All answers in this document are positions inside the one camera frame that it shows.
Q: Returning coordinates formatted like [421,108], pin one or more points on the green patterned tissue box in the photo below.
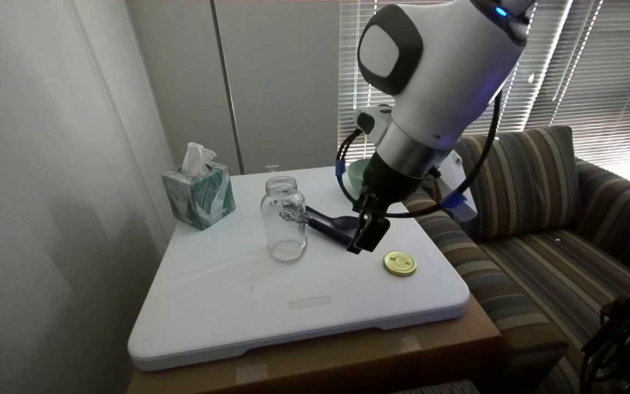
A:
[199,191]

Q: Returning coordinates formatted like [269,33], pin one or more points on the black plastic spoon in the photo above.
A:
[334,222]

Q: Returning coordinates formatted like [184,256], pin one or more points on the gold jar lid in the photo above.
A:
[398,263]

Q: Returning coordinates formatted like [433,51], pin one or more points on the green ceramic bowl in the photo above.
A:
[355,174]

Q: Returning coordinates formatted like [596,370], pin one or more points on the striped sofa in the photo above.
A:
[548,249]

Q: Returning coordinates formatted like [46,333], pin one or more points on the clear glass jar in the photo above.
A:
[284,220]

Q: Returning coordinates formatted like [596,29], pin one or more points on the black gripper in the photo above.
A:
[382,189]

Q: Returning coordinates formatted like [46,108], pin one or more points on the black wire whisk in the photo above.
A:
[326,227]

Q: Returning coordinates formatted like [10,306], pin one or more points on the black metal stand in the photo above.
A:
[607,352]

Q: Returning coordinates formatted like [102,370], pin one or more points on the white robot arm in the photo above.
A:
[441,63]

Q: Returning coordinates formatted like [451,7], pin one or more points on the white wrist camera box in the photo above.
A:
[456,199]

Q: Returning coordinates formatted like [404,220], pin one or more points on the window blinds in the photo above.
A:
[575,70]

